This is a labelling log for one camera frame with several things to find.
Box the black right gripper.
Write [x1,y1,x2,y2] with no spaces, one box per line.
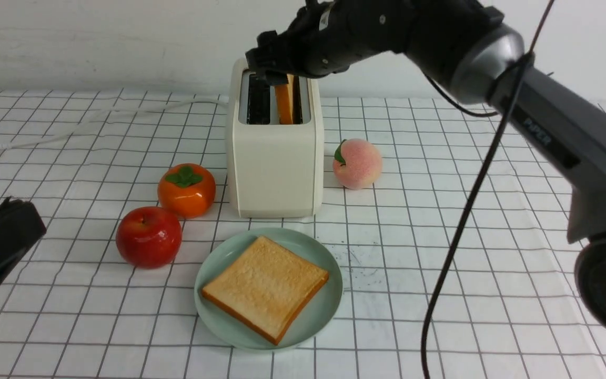
[245,1,414,86]

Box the toast slice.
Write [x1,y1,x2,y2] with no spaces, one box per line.
[274,74,295,125]
[200,235,329,346]

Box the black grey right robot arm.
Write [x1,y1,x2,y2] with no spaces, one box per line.
[245,1,606,328]

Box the cream white toaster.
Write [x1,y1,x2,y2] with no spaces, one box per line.
[225,58,325,218]

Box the pink peach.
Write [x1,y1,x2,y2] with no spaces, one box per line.
[332,138,383,190]

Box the orange persimmon with green leaf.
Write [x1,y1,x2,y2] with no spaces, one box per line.
[158,163,216,219]

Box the red apple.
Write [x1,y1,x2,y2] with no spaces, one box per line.
[115,206,183,269]

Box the light green plate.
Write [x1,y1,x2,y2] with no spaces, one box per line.
[194,228,344,352]

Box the white grid tablecloth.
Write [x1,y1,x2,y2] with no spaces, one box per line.
[0,91,606,378]

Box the white toaster power cable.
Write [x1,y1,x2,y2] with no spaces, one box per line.
[0,98,229,152]

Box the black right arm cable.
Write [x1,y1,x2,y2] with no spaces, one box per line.
[421,0,556,379]

